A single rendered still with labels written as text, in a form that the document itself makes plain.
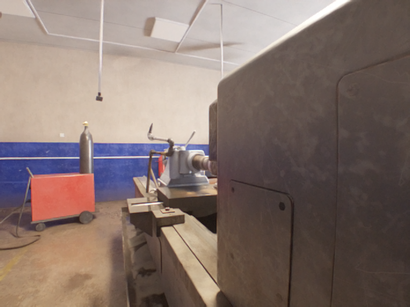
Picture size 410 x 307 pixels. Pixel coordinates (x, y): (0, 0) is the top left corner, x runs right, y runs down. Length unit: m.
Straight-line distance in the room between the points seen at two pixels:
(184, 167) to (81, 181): 2.70
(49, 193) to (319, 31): 3.69
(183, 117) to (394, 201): 5.36
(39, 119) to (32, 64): 1.18
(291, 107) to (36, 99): 5.42
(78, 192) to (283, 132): 3.65
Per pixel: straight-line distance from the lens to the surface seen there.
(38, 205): 3.77
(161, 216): 0.94
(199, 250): 0.73
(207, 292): 0.56
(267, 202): 0.32
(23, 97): 5.63
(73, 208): 3.84
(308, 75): 0.28
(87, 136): 3.90
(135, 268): 1.55
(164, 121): 5.35
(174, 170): 1.29
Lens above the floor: 1.16
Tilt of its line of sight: 1 degrees down
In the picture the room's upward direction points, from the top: straight up
